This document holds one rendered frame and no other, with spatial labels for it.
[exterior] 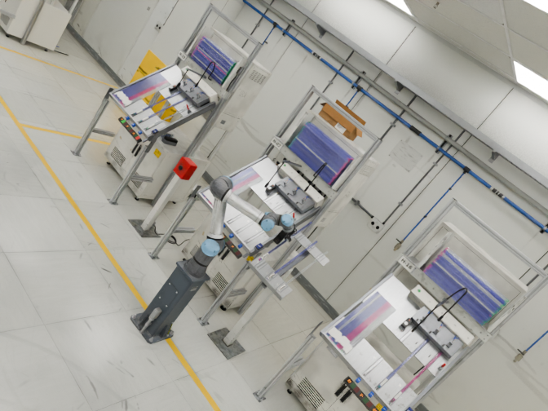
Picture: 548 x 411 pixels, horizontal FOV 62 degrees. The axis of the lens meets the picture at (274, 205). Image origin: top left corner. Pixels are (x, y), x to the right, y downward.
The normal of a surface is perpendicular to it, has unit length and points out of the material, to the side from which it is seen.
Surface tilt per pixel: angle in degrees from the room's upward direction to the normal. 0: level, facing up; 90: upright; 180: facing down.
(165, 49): 90
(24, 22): 90
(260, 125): 90
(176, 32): 90
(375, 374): 45
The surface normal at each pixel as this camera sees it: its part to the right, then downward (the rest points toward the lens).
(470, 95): -0.51, -0.06
